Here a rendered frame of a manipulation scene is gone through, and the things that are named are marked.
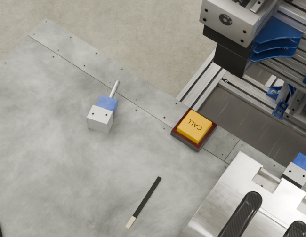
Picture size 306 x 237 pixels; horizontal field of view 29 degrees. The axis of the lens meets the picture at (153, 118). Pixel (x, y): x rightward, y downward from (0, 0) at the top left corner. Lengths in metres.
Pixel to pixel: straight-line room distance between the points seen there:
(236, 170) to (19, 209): 0.48
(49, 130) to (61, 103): 0.08
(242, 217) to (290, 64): 0.51
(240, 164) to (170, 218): 0.20
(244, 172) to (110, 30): 1.40
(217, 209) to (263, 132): 0.90
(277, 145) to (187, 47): 0.65
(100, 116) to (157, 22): 1.26
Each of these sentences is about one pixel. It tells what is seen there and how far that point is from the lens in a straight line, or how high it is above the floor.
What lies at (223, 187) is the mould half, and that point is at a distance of 1.26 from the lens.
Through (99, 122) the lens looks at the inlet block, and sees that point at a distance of 1.36.
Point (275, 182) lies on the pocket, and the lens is 1.31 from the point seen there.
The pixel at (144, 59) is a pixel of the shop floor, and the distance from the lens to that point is 2.46.
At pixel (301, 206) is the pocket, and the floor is 0.86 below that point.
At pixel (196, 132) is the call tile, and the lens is 1.36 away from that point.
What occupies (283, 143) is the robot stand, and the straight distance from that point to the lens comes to 2.11.
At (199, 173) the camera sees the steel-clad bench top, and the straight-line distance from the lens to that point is 1.36.
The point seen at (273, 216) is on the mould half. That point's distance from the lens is 1.26.
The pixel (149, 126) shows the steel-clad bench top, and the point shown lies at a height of 0.80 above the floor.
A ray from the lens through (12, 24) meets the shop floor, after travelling 2.62.
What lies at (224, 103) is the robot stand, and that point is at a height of 0.21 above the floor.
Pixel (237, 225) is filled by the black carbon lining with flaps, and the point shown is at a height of 0.88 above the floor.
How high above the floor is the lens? 2.05
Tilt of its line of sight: 62 degrees down
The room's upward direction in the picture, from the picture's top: 4 degrees clockwise
